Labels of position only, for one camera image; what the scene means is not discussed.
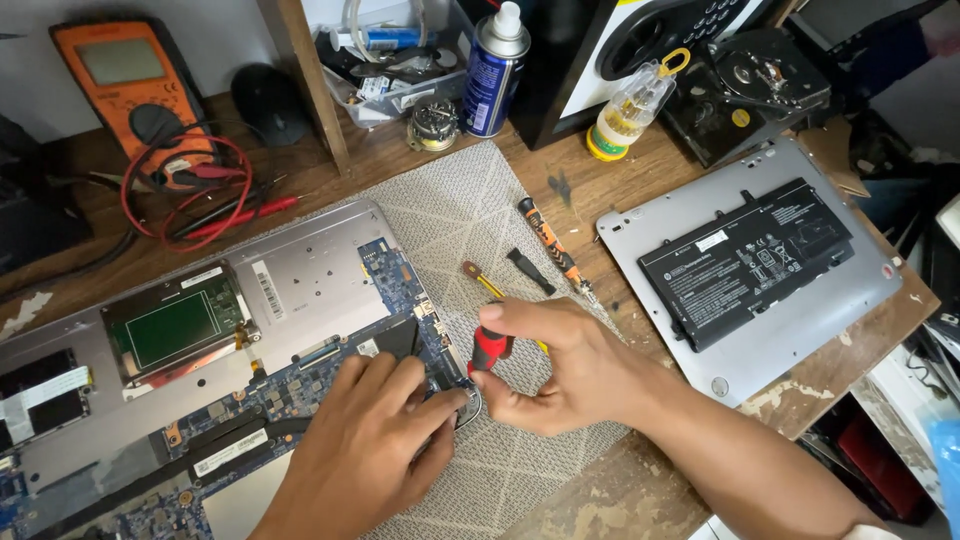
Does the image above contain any person's right hand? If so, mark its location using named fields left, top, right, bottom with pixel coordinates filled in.
left=469, top=297, right=676, bottom=438

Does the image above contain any person's left hand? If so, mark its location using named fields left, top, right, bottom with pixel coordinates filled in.
left=282, top=351, right=471, bottom=535

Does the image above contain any red and black screwdriver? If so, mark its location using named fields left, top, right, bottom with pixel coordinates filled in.
left=466, top=325, right=516, bottom=378

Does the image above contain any silver laptop chassis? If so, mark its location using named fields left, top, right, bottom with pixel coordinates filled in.
left=0, top=198, right=483, bottom=540

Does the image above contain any small black pry tool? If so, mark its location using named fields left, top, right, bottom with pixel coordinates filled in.
left=506, top=248, right=558, bottom=297

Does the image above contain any grey patterned work mat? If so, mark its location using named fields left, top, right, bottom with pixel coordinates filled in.
left=225, top=141, right=631, bottom=540

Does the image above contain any orange and black screwdriver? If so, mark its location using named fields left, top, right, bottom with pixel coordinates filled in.
left=517, top=196, right=601, bottom=306

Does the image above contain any black laptop battery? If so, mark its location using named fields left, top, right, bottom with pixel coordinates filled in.
left=637, top=177, right=855, bottom=354

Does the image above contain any silver laptop bottom cover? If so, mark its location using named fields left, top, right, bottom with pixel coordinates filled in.
left=596, top=136, right=904, bottom=409

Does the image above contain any clear screwdriver bit bottle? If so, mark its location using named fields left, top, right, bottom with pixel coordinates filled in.
left=585, top=48, right=691, bottom=162

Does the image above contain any small round metal motor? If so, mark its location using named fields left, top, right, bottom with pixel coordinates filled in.
left=406, top=97, right=460, bottom=153

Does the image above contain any black multimeter probe lead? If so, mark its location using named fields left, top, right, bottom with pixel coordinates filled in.
left=0, top=120, right=286, bottom=301

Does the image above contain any red multimeter probe lead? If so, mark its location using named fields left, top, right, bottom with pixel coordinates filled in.
left=120, top=135, right=303, bottom=253

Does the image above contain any blue spray can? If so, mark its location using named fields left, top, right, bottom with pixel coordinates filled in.
left=460, top=0, right=532, bottom=139

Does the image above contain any black and white box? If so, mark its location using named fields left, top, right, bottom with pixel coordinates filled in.
left=510, top=0, right=774, bottom=151

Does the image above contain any opened hard disk drive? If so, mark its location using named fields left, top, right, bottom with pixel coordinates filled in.
left=660, top=28, right=834, bottom=168

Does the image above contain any clear plastic parts tray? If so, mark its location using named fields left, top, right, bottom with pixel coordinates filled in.
left=313, top=0, right=474, bottom=130

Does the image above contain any black computer mouse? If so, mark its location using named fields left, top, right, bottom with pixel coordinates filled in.
left=230, top=63, right=310, bottom=148

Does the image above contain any black device at edge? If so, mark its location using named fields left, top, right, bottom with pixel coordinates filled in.
left=0, top=112, right=95, bottom=275

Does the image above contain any orange digital multimeter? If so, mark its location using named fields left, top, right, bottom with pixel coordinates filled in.
left=48, top=18, right=217, bottom=190

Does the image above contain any yellow handled screwdriver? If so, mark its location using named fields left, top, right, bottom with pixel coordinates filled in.
left=462, top=260, right=550, bottom=357

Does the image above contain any wooden shelf post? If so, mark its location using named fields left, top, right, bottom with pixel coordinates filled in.
left=256, top=0, right=354, bottom=177

